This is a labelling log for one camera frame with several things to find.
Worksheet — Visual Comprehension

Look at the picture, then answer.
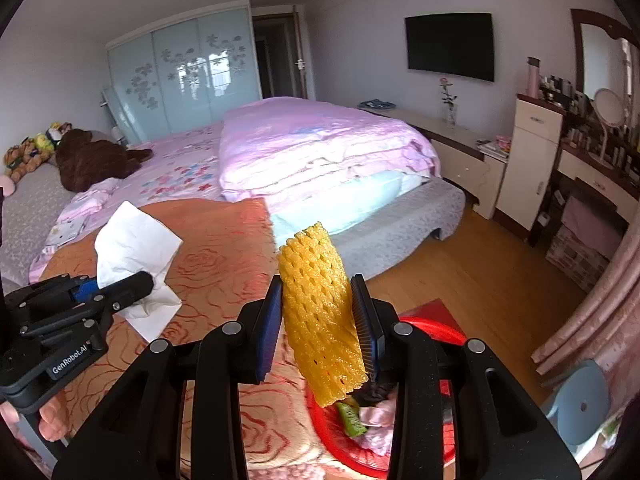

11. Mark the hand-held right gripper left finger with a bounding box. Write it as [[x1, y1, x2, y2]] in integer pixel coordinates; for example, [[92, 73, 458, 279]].
[[52, 275, 285, 480]]

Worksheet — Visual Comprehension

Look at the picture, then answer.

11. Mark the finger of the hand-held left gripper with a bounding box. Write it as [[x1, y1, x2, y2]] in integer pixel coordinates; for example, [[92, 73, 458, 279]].
[[4, 273, 99, 322], [22, 270, 155, 339]]

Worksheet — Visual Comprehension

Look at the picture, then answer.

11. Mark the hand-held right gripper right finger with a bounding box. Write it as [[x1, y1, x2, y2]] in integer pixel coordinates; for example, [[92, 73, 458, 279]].
[[351, 273, 584, 480]]

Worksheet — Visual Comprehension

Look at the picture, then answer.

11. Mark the yellow foam fruit net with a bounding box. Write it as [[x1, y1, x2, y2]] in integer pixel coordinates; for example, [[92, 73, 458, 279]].
[[277, 222, 369, 409]]

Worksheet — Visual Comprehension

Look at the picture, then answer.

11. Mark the white paper tissue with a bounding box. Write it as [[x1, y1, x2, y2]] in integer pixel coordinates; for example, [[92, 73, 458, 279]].
[[94, 200, 184, 342]]

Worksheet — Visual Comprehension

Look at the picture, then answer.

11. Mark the large black brown bag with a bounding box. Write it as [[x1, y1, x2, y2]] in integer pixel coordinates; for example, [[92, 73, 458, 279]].
[[354, 381, 397, 407]]

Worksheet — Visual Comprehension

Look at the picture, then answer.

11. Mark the red plastic mesh basket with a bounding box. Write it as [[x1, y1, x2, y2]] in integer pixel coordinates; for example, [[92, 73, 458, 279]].
[[307, 315, 469, 479]]

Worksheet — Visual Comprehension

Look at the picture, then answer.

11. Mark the white tissue ball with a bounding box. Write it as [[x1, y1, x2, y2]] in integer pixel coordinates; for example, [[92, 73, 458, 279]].
[[359, 400, 397, 455]]

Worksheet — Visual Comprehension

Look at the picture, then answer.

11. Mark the person's left hand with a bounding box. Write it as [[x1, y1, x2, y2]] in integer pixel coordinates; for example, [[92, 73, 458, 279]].
[[39, 391, 74, 443]]

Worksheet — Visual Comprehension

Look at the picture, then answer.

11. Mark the white printed cloth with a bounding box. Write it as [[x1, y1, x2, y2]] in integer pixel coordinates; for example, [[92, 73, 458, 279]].
[[42, 189, 109, 257]]

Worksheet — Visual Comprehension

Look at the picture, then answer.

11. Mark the orange rose pattern blanket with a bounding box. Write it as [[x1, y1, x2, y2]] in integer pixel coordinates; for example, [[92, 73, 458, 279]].
[[37, 198, 322, 472]]

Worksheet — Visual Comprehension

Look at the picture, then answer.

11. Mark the bed with grey skirt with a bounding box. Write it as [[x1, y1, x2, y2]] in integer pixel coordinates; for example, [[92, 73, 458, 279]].
[[0, 97, 467, 302]]

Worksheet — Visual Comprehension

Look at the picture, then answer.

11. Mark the light blue folded quilt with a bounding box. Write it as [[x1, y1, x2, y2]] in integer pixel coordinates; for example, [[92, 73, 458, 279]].
[[269, 169, 432, 249]]

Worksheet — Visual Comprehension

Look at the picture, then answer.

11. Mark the pink floral bed sheet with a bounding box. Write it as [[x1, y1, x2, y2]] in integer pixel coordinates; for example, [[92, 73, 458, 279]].
[[29, 122, 227, 282]]

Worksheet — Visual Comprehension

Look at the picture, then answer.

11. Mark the brown plush bear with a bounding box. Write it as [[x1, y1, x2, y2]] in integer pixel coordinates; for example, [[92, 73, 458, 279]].
[[54, 128, 154, 192]]

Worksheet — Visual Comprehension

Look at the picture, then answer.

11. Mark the group of colourful plush toys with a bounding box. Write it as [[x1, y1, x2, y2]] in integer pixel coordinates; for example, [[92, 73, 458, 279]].
[[3, 120, 74, 184]]

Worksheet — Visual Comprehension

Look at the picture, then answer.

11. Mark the low cream cabinet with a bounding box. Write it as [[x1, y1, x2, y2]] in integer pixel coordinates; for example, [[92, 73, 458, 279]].
[[357, 104, 509, 222]]

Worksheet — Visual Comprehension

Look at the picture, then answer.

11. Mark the pink folded quilt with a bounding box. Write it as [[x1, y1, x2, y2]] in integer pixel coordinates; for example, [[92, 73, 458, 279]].
[[218, 97, 442, 204]]

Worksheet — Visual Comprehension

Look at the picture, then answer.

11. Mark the stack of magazines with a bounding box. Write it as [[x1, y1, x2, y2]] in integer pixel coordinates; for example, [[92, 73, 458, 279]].
[[474, 138, 509, 162]]

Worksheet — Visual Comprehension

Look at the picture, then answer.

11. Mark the light blue plastic stool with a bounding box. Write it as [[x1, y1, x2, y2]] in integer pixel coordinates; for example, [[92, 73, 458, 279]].
[[544, 358, 612, 449]]

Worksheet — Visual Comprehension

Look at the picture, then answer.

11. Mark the tall cream cabinet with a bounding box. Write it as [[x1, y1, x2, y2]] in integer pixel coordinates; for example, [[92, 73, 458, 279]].
[[494, 93, 567, 242]]

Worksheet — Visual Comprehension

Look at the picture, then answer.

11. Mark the pink curtain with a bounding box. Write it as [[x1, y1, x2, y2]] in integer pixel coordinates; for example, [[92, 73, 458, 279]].
[[530, 30, 640, 377]]

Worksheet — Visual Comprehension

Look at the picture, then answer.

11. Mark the glass floral sliding wardrobe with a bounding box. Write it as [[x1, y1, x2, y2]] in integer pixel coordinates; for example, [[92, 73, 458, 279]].
[[104, 0, 264, 147]]

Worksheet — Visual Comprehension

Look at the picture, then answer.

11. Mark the vanity stool with pink cushion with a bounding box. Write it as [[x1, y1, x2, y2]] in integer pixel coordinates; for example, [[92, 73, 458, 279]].
[[544, 194, 627, 294]]

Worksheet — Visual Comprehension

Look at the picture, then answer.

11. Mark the pink rose in glass vase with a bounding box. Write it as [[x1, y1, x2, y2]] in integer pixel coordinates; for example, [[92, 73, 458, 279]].
[[438, 77, 459, 129]]

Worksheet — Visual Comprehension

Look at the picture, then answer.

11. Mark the dressing table with mirror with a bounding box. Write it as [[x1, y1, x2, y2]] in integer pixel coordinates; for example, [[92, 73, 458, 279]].
[[529, 8, 640, 292]]

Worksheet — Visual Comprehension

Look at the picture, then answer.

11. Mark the row of cosmetic bottles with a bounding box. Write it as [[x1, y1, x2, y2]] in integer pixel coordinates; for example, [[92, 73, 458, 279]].
[[540, 74, 640, 187]]

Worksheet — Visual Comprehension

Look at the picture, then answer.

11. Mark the pink thermos bottle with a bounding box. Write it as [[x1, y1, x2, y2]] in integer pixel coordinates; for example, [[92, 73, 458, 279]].
[[524, 56, 542, 100]]

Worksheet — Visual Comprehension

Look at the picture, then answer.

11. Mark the round white makeup mirror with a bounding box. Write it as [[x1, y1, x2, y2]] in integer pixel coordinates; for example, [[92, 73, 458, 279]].
[[592, 88, 626, 171]]

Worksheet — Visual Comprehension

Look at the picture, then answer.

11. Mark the wall mounted black television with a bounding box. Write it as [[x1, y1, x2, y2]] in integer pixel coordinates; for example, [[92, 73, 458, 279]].
[[403, 12, 496, 84]]

